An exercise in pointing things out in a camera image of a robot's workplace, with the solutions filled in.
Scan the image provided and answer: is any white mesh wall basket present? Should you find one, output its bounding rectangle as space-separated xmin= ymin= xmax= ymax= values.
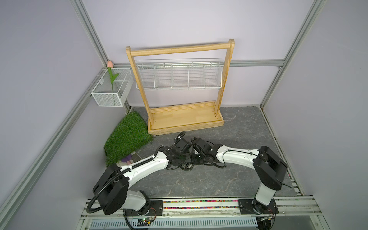
xmin=91 ymin=68 xmax=134 ymax=107

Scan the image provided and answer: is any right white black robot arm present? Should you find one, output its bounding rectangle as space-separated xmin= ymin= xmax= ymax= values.
xmin=191 ymin=138 xmax=288 ymax=215

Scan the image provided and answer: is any pink tulip artificial flower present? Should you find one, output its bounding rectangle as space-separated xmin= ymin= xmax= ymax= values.
xmin=107 ymin=60 xmax=119 ymax=93

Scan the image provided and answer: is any green artificial grass mat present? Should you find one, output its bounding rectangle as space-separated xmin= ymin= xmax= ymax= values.
xmin=104 ymin=111 xmax=153 ymax=167

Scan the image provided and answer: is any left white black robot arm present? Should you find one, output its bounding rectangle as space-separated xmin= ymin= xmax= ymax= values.
xmin=86 ymin=139 xmax=194 ymax=216

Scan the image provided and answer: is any white wire basket shelf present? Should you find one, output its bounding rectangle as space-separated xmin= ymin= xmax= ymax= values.
xmin=136 ymin=59 xmax=222 ymax=90

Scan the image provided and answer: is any wooden rack frame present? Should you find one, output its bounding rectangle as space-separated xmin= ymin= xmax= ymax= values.
xmin=126 ymin=39 xmax=235 ymax=135

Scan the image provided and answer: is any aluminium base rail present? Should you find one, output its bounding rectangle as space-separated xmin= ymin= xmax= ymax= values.
xmin=80 ymin=196 xmax=323 ymax=223

